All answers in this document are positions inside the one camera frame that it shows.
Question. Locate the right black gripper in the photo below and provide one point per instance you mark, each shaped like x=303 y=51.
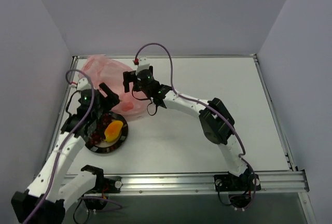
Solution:
x=130 y=81

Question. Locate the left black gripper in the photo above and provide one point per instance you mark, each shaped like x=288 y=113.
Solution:
x=104 y=100

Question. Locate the pink plastic bag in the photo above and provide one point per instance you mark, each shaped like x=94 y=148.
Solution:
x=101 y=69

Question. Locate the orange yellow fake mango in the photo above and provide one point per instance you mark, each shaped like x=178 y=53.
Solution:
x=112 y=131

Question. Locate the dark red fake grapes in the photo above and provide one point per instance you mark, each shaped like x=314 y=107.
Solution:
x=98 y=135

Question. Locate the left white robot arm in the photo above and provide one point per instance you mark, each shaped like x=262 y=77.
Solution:
x=46 y=200

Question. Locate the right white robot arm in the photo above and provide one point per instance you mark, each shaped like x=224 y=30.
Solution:
x=216 y=122

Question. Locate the pink fake peach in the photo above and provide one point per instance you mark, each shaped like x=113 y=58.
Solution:
x=127 y=106

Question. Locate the black rimmed round plate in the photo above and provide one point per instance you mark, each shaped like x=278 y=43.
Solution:
x=104 y=147

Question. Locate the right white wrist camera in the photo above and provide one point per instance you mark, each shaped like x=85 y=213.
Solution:
x=141 y=63

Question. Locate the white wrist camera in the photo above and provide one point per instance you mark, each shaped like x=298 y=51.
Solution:
x=82 y=84
x=141 y=63

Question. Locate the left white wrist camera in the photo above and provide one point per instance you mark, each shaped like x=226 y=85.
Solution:
x=82 y=84

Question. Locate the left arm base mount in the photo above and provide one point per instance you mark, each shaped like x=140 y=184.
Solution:
x=96 y=198

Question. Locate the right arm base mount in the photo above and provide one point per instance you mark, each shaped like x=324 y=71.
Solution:
x=236 y=192

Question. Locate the aluminium front rail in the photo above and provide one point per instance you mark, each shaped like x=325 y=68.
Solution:
x=161 y=184

